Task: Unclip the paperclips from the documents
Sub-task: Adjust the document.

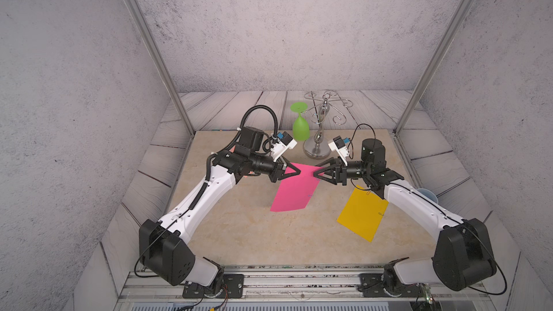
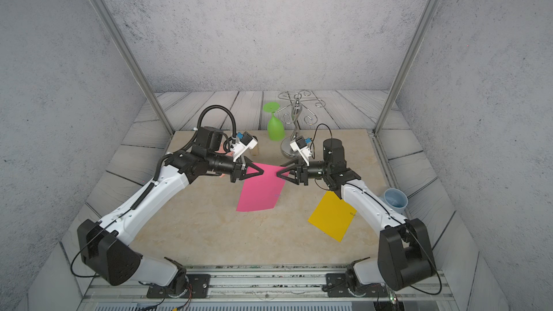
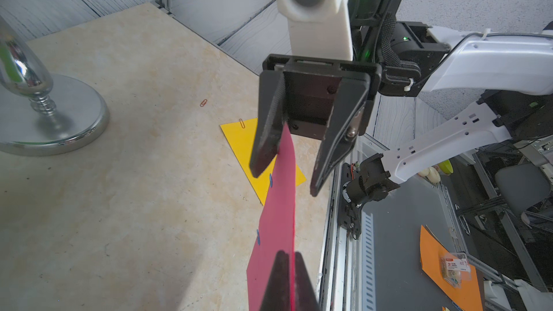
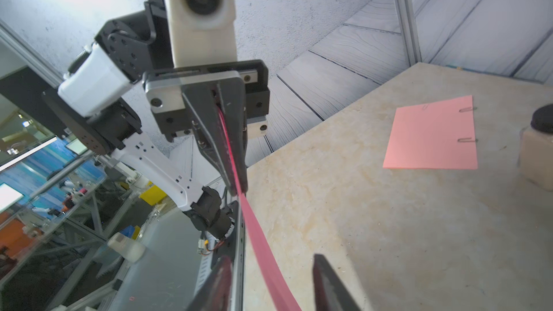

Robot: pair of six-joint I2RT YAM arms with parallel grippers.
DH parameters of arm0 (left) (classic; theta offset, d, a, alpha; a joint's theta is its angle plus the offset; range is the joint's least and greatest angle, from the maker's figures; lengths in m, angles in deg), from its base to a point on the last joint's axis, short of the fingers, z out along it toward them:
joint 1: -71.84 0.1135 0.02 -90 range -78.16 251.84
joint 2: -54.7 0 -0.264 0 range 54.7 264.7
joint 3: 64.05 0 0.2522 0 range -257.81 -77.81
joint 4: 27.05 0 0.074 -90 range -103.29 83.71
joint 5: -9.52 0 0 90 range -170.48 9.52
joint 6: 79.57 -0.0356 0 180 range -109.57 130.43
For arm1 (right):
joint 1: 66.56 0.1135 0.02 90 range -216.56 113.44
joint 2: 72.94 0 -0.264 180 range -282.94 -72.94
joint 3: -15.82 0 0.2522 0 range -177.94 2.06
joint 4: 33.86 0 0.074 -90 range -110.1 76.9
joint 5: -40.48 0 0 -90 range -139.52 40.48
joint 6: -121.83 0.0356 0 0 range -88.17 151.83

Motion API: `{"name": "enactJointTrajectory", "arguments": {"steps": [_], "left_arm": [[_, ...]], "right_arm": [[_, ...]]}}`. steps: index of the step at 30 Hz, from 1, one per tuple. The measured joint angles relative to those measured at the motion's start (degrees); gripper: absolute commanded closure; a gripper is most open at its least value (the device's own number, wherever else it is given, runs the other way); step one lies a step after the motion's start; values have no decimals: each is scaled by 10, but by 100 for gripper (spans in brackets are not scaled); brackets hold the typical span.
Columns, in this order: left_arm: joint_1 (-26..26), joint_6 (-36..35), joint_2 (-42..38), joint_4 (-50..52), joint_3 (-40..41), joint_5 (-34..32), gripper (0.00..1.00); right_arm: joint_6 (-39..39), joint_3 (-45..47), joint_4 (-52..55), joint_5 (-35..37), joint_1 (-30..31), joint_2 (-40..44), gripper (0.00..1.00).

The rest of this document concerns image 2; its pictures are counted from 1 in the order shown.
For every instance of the wooden block with black cap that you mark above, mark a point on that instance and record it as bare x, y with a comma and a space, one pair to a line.
255, 150

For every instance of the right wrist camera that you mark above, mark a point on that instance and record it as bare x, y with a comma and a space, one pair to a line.
301, 148

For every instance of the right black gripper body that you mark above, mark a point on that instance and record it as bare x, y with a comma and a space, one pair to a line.
317, 171

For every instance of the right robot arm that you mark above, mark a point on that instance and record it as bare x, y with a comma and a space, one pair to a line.
404, 255

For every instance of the right aluminium frame post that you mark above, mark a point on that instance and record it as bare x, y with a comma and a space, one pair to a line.
401, 76

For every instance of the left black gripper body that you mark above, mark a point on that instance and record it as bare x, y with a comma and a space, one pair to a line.
222, 165

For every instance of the aluminium frame post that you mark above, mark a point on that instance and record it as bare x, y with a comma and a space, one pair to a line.
401, 76
123, 48

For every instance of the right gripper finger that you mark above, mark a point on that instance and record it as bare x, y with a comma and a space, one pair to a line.
290, 170
292, 178

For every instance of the light blue cup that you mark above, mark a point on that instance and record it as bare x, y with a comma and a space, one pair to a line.
396, 199

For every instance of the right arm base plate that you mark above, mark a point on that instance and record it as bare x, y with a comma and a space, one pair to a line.
346, 285

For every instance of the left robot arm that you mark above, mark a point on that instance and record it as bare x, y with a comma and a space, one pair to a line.
105, 244

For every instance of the salmon pink paper sheet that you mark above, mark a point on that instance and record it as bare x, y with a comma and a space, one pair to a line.
221, 150

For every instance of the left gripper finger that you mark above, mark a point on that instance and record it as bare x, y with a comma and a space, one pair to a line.
251, 169
246, 175

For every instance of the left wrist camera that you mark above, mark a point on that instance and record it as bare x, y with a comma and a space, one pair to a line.
243, 142

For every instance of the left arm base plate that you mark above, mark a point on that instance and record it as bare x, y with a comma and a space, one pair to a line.
189, 286

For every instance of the left aluminium frame post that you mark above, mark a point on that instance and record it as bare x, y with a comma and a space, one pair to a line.
123, 48

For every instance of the silver metal hanger stand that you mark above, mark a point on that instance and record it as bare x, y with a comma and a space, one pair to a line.
292, 113

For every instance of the yellow paper sheet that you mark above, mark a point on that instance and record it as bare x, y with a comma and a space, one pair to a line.
332, 216

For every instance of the green plastic wine glass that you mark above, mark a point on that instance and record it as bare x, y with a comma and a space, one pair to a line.
275, 127

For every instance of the aluminium front rail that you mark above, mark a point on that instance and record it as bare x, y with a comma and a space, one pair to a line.
271, 288

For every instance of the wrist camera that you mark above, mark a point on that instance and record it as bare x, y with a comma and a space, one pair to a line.
243, 142
301, 148

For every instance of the magenta paper sheet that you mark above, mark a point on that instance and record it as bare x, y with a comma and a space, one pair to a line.
261, 192

